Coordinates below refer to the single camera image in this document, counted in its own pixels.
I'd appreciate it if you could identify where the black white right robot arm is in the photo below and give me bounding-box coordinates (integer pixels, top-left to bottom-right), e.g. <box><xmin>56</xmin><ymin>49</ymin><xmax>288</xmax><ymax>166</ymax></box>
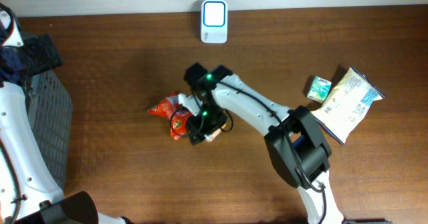
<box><xmin>179</xmin><ymin>63</ymin><xmax>345</xmax><ymax>223</ymax></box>

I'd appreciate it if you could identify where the teal tissue pack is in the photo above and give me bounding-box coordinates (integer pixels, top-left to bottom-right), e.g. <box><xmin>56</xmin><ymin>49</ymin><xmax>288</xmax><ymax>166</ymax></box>
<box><xmin>306</xmin><ymin>76</ymin><xmax>332</xmax><ymax>104</ymax></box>

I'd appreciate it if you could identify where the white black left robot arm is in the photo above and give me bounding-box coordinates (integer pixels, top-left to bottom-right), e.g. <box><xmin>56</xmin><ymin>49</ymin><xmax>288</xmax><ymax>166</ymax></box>
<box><xmin>1</xmin><ymin>5</ymin><xmax>129</xmax><ymax>223</ymax></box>

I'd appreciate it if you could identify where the white black barcode scanner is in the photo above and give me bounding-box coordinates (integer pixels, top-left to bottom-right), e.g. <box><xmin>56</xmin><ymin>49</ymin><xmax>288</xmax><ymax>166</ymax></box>
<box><xmin>201</xmin><ymin>0</ymin><xmax>228</xmax><ymax>44</ymax></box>

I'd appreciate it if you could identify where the red snack bag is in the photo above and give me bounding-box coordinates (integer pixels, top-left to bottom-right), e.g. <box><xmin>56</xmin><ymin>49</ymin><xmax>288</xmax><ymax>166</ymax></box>
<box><xmin>147</xmin><ymin>92</ymin><xmax>192</xmax><ymax>140</ymax></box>

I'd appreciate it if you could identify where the orange tissue pack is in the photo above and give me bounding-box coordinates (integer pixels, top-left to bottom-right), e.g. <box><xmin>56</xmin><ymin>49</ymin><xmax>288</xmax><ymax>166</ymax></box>
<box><xmin>205</xmin><ymin>128</ymin><xmax>222</xmax><ymax>142</ymax></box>

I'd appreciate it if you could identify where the grey plastic basket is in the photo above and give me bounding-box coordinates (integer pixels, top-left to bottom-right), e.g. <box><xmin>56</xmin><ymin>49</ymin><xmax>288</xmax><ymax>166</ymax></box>
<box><xmin>24</xmin><ymin>70</ymin><xmax>73</xmax><ymax>189</ymax></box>

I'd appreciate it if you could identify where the cream snack bag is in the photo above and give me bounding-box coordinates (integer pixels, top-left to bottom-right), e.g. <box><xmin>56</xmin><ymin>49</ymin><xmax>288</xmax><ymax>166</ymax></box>
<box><xmin>312</xmin><ymin>67</ymin><xmax>385</xmax><ymax>145</ymax></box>

